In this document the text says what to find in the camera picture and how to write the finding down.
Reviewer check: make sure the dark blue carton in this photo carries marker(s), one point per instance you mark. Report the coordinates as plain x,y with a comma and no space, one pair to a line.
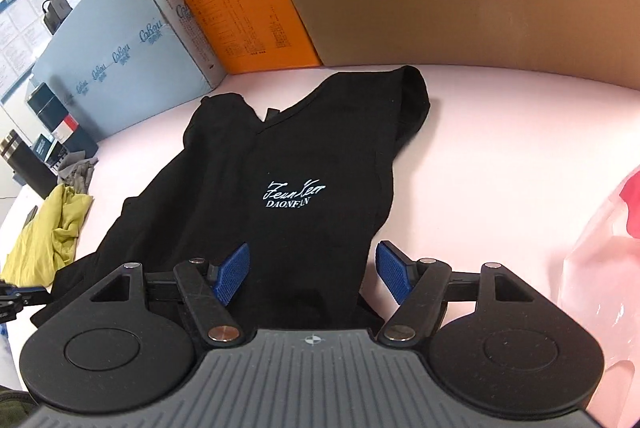
61,124

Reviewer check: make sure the grey patterned cloth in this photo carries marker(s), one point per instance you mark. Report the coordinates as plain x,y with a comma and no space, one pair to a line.
78,175

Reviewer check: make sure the black power adapter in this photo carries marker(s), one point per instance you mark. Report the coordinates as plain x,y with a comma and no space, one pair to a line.
54,13

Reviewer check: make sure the black t-shirt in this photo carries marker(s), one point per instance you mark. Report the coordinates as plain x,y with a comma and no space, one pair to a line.
305,189

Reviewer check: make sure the yellow-green folded garment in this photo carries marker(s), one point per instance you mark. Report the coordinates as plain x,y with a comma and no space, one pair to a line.
48,243

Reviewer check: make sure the black thermos bottle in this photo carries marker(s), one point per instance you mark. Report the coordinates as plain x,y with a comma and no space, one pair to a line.
24,162

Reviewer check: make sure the wall notice board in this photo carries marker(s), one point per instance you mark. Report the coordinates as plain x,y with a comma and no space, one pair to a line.
24,36

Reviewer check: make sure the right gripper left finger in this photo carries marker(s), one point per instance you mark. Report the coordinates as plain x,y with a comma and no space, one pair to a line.
134,337

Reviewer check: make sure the light blue cardboard box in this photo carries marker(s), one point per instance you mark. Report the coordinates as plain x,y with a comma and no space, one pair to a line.
116,63

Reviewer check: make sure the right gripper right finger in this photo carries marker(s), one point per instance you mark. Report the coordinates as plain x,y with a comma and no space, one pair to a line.
489,339

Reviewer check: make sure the pink plastic bag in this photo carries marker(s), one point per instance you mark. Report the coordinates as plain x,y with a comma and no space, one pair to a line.
600,289

